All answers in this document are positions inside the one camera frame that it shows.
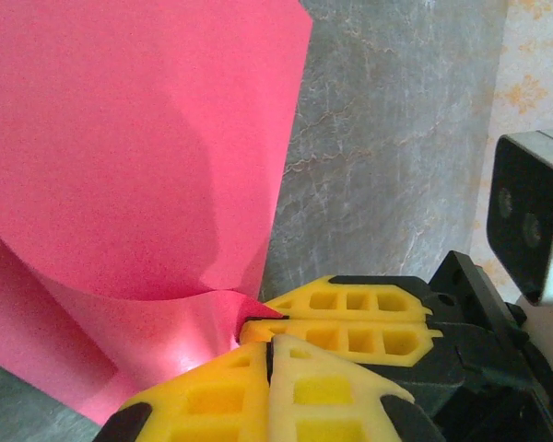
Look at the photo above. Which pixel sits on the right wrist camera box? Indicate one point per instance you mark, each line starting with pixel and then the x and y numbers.
pixel 521 207

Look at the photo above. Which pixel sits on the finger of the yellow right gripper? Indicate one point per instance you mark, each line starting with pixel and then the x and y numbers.
pixel 338 287
pixel 338 328

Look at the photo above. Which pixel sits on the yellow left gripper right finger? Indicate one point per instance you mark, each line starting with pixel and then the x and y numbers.
pixel 285 391

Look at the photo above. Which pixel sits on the pink paper sheet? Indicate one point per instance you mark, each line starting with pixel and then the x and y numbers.
pixel 120 161

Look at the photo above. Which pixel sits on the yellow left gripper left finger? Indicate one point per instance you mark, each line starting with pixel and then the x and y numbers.
pixel 175 414

